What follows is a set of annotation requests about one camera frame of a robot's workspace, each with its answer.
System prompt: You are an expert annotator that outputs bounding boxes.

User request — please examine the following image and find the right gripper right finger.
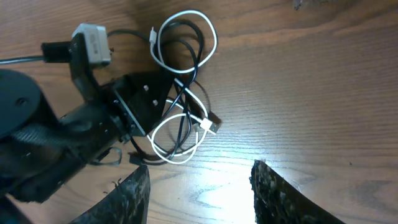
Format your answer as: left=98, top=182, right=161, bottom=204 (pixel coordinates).
left=249, top=160, right=342, bottom=224

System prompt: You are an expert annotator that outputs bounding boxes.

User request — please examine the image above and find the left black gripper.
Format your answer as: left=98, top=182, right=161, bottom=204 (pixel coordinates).
left=99, top=70, right=173, bottom=142

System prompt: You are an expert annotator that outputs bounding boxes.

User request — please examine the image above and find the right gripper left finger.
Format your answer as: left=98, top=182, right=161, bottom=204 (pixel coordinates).
left=71, top=165, right=150, bottom=224

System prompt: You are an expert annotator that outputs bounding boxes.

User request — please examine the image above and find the black usb cable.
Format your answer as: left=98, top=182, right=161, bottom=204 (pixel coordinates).
left=107, top=19, right=223, bottom=166

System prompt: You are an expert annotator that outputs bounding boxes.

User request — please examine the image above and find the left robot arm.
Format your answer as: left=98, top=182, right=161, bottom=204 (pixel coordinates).
left=1, top=69, right=172, bottom=223

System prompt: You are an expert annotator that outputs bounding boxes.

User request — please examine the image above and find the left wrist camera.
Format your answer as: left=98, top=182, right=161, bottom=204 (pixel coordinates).
left=72, top=23, right=111, bottom=67

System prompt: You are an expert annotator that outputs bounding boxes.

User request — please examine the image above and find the left camera cable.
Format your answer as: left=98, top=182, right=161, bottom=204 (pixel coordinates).
left=0, top=40, right=74, bottom=65

